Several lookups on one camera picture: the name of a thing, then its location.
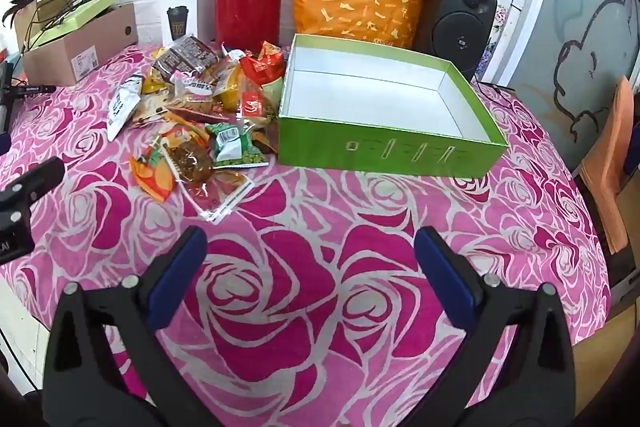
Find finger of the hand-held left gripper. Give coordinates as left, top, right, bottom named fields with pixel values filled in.
left=0, top=157, right=67, bottom=228

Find large yellow chip bag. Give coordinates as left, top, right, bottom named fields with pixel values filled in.
left=212, top=64, right=251, bottom=112

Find black speaker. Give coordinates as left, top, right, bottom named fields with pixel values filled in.
left=415, top=0, right=498, bottom=82

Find brown paper bag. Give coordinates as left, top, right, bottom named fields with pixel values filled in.
left=14, top=0, right=76, bottom=52

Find black cables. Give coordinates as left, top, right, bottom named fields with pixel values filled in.
left=25, top=0, right=117, bottom=38

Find green box lid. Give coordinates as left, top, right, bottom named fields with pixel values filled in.
left=30, top=0, right=123, bottom=48

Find white cup carton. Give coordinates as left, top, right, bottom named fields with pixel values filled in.
left=160, top=0, right=217, bottom=46

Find orange chair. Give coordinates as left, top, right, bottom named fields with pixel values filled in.
left=579, top=77, right=637, bottom=256

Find brown cardboard box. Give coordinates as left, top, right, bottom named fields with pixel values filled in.
left=14, top=2, right=139, bottom=86

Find pile of snack packets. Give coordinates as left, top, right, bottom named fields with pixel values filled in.
left=107, top=36, right=291, bottom=224

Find pink rose tablecloth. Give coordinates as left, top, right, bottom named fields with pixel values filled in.
left=0, top=44, right=614, bottom=427

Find black handheld microphone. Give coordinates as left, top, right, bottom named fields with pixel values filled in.
left=0, top=62, right=57, bottom=135

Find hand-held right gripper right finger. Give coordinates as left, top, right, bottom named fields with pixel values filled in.
left=414, top=227, right=576, bottom=427

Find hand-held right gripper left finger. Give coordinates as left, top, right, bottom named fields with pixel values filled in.
left=42, top=226, right=208, bottom=427

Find green cardboard box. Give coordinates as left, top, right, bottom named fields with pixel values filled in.
left=277, top=33, right=510, bottom=180

